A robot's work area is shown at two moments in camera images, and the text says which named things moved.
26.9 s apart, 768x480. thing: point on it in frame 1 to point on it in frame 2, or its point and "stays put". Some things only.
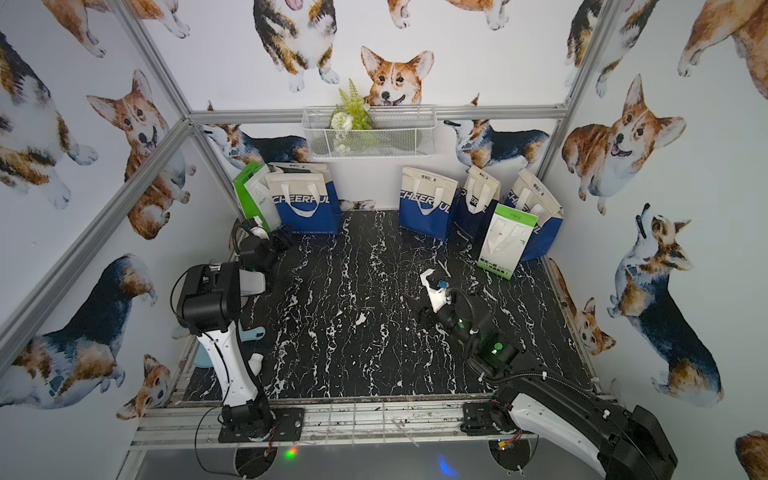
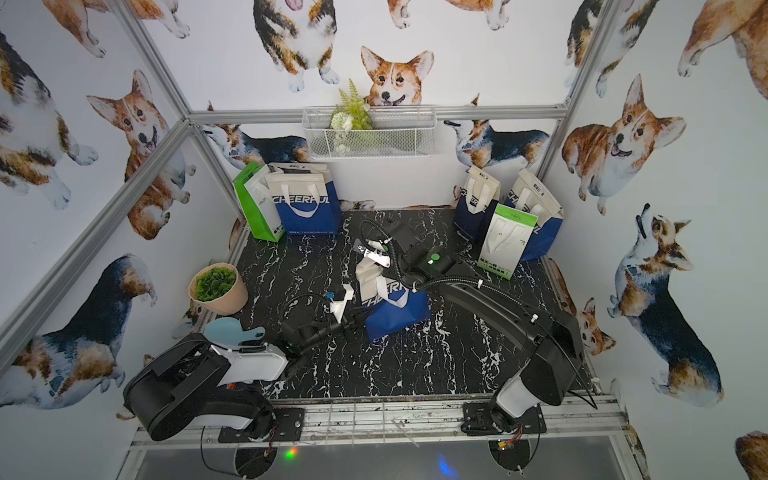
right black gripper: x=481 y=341 to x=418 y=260
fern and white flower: x=351 y=119 stays put
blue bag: x=528 y=194 stays put
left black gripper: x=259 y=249 to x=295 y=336
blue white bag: x=306 y=199 stays put
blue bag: x=425 y=201 to x=389 y=305
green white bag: x=256 y=195 stays put
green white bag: x=505 y=240 stays put
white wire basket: x=398 y=131 stays put
